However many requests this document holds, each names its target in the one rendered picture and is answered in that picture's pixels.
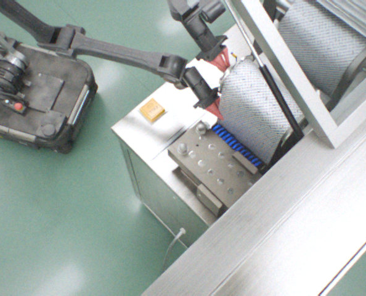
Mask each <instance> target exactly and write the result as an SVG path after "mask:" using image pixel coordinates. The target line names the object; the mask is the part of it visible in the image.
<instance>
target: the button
mask: <svg viewBox="0 0 366 296"><path fill-rule="evenodd" d="M140 112H141V113H143V114H144V115H145V116H146V117H147V118H148V119H149V120H150V121H151V122H153V121H155V120H156V119H157V118H158V117H159V116H160V115H161V114H163V113H164V112H165V109H164V108H163V106H162V105H161V104H160V103H159V102H157V101H156V100H155V99H154V98H151V99H150V100H149V101H147V102H146V103H145V104H144V105H143V106H142V107H140Z"/></svg>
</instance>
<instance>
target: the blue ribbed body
mask: <svg viewBox="0 0 366 296"><path fill-rule="evenodd" d="M215 130H217V131H216V134H218V133H220V134H219V136H220V137H221V136H223V137H222V140H223V141H224V140H225V139H226V141H225V143H229V142H230V144H229V146H232V145H233V147H232V148H233V150H234V149H235V148H236V151H240V153H241V154H243V156H244V157H246V159H247V160H249V161H250V162H251V163H254V166H256V167H257V169H258V170H260V169H261V168H262V161H259V159H258V158H256V156H255V155H251V154H252V153H251V152H248V149H246V148H245V146H242V144H241V143H238V140H235V137H234V136H232V134H231V133H229V132H228V131H227V130H225V128H223V127H222V126H221V125H216V126H215V127H214V128H213V131H215Z"/></svg>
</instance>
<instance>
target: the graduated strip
mask: <svg viewBox="0 0 366 296"><path fill-rule="evenodd" d="M207 113H208V112H207V111H205V110H202V111H201V112H200V113H199V114H198V115H196V116H195V117H194V118H193V119H191V120H190V121H189V122H188V123H187V124H186V125H185V126H184V127H182V128H181V129H180V130H179V131H178V132H177V133H176V134H175V135H174V136H172V137H171V139H170V140H168V141H166V142H165V143H164V144H163V145H162V146H161V147H160V148H159V149H157V150H156V151H155V152H154V153H153V154H152V155H151V156H149V157H148V158H147V160H148V161H149V162H152V161H153V160H155V159H156V158H157V157H158V156H159V155H160V154H161V153H162V152H164V151H165V150H166V149H167V148H169V147H170V146H171V145H172V144H173V143H175V142H176V141H177V140H178V139H179V138H180V137H181V136H182V135H183V134H184V133H185V132H186V131H187V130H189V129H190V128H191V127H192V126H193V125H194V124H196V122H197V121H199V120H201V119H202V118H203V117H204V116H205V115H206V114H207Z"/></svg>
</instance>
